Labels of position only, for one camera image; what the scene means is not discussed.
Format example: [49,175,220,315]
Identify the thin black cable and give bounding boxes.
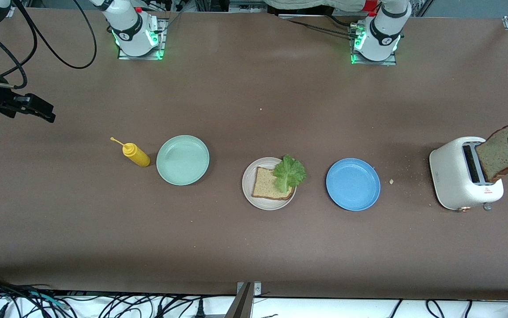
[276,12,365,40]

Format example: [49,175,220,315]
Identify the teal cable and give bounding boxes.
[26,291,69,308]

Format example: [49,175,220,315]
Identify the grey metal device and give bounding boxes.
[229,0,267,14]

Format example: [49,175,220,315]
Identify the beige fabric garment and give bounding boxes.
[263,0,366,12]

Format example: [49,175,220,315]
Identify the white two-slot toaster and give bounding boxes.
[429,136,504,212]

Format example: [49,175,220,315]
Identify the green lettuce leaf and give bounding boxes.
[273,154,307,194]

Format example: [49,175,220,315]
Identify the mint green plate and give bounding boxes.
[156,135,210,186]

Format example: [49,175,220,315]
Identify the brown bread slice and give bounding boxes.
[475,125,508,183]
[252,167,295,201]

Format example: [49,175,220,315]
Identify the blue plate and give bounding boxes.
[326,158,381,212]

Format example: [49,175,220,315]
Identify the silver corner bracket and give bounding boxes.
[236,281,262,297]

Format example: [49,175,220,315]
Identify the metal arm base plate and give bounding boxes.
[117,18,168,61]
[350,22,398,66]

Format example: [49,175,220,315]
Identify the grey metal post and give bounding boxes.
[225,283,253,318]

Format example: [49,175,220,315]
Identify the beige plate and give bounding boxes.
[242,157,297,211]

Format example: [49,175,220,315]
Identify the yellow mustard squeeze bottle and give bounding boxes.
[110,137,151,168]

